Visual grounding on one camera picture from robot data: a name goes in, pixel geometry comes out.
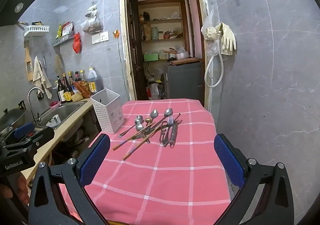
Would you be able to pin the wooden cutting board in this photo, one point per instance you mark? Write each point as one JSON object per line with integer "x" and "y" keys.
{"x": 186, "y": 60}

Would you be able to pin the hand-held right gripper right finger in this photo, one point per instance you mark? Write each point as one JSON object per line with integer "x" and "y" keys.
{"x": 228, "y": 162}

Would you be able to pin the soy sauce bottle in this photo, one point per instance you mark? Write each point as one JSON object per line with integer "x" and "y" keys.
{"x": 67, "y": 92}

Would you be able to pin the small gold spoon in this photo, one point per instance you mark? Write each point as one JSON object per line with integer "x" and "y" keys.
{"x": 149, "y": 120}

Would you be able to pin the wooden grater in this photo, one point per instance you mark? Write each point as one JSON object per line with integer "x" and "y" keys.
{"x": 28, "y": 64}

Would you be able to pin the large dark oil jug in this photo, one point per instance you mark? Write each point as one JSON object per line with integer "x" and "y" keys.
{"x": 95, "y": 82}

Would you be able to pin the green yellow packet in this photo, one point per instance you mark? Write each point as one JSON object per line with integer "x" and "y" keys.
{"x": 58, "y": 31}

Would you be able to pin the hanging metal tool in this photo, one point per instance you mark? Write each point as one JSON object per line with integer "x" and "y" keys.
{"x": 44, "y": 62}

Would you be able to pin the clear plastic bag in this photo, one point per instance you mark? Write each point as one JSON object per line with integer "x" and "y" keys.
{"x": 208, "y": 18}

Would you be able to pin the clear bag of dried goods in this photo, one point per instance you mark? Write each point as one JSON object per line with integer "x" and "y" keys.
{"x": 92, "y": 24}

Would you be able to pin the steel sink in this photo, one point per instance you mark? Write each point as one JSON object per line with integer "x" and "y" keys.
{"x": 67, "y": 111}

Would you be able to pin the green jar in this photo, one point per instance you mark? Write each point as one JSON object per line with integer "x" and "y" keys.
{"x": 154, "y": 34}

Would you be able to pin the worn door frame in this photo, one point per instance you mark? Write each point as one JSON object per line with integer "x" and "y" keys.
{"x": 122, "y": 39}

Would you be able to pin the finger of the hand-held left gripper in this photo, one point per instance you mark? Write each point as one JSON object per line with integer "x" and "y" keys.
{"x": 37, "y": 139}
{"x": 23, "y": 129}

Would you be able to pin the black wok with lid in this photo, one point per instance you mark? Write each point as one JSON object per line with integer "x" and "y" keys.
{"x": 11, "y": 119}

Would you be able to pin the white wall socket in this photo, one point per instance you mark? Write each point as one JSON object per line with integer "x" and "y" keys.
{"x": 104, "y": 36}

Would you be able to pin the brown pump bottle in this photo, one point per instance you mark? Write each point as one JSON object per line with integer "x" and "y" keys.
{"x": 60, "y": 92}

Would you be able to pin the beige kitchen counter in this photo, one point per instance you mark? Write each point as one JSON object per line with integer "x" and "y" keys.
{"x": 57, "y": 137}

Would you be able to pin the white wall basket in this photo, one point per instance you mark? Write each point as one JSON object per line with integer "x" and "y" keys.
{"x": 36, "y": 30}

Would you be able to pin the black wall outlet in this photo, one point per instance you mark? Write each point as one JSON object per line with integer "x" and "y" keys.
{"x": 22, "y": 105}

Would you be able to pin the red plastic bag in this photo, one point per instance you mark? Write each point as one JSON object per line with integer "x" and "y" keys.
{"x": 77, "y": 43}

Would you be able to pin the white cup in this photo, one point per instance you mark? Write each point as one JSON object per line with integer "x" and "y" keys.
{"x": 53, "y": 120}

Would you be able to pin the metal pot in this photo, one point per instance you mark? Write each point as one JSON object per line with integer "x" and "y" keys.
{"x": 181, "y": 55}

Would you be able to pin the white switch plate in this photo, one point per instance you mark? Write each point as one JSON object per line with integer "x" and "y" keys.
{"x": 95, "y": 38}

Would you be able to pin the metal peeler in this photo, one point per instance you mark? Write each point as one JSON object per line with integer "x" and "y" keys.
{"x": 163, "y": 139}

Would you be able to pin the red white packet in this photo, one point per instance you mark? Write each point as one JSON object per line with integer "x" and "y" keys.
{"x": 67, "y": 29}

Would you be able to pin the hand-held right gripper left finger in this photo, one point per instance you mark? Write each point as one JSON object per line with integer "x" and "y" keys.
{"x": 96, "y": 160}

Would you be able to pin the glass jar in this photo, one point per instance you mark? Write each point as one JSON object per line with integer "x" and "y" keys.
{"x": 161, "y": 35}

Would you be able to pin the cream rubber gloves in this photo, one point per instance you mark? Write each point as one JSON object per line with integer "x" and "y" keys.
{"x": 227, "y": 37}

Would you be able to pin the grey cabinet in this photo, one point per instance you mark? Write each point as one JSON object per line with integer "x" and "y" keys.
{"x": 185, "y": 81}

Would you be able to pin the red cap dark bottle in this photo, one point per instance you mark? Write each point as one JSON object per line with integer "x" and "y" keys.
{"x": 77, "y": 76}

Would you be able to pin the green box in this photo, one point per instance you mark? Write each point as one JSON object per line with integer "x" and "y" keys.
{"x": 151, "y": 57}

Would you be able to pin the hanging loofah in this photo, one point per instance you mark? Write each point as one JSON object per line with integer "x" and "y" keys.
{"x": 59, "y": 64}

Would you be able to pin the grey wall rack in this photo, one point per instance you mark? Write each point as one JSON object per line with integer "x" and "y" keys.
{"x": 63, "y": 39}

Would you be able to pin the metal fork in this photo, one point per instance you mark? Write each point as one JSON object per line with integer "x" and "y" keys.
{"x": 170, "y": 122}

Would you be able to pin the dark wooden door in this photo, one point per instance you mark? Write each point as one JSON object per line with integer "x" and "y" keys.
{"x": 133, "y": 52}

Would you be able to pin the orange red packet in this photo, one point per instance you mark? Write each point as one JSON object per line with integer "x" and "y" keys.
{"x": 82, "y": 89}

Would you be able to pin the wooden shelf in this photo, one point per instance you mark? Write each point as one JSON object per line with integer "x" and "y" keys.
{"x": 162, "y": 21}

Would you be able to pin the person's left hand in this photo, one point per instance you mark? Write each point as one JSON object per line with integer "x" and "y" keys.
{"x": 21, "y": 188}

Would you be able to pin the steel faucet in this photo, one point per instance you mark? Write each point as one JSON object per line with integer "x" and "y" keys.
{"x": 31, "y": 104}

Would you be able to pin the yellow cap clear bottle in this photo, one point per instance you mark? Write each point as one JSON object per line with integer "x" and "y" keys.
{"x": 83, "y": 77}

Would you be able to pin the wooden chopstick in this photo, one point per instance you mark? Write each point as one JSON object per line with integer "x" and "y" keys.
{"x": 135, "y": 150}
{"x": 125, "y": 142}

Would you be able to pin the gold cap bottle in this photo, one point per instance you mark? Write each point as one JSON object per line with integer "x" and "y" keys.
{"x": 70, "y": 77}

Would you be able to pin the beige towel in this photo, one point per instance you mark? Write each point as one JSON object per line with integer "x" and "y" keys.
{"x": 41, "y": 77}

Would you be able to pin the large metal spoon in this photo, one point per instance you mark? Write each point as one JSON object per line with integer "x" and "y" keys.
{"x": 168, "y": 112}

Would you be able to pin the pink soap dish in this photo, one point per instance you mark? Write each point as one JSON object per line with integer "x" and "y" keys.
{"x": 54, "y": 104}

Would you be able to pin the pink checked tablecloth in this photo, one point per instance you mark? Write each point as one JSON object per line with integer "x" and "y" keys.
{"x": 162, "y": 177}

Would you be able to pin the white perforated utensil holder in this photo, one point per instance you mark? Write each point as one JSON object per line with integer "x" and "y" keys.
{"x": 110, "y": 112}

